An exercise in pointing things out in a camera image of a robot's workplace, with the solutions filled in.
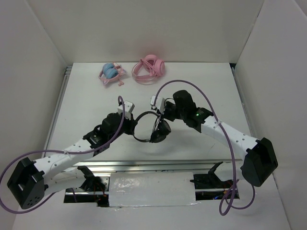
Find pink gaming headphones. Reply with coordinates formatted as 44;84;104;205
131;55;165;85

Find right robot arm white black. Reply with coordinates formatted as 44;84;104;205
164;90;278;187

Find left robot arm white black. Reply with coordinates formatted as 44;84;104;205
7;113;137;209

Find black wired headphones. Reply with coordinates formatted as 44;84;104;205
133;111;171;143

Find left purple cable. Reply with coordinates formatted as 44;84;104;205
0;95;125;215

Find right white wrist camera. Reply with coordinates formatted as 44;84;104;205
150;95;165;114

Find pink blue cat-ear headphones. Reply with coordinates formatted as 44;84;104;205
98;62;127;86

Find white taped cover sheet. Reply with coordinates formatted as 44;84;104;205
108;172;197;207

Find purple cable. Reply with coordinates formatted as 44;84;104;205
0;95;125;215
154;80;255;216

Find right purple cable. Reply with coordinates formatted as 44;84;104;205
154;80;255;216

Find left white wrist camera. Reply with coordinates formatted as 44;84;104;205
118;101;135;120

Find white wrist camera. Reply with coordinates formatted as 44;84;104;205
150;95;165;114
118;101;135;120

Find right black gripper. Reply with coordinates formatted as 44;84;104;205
157;100;187;121

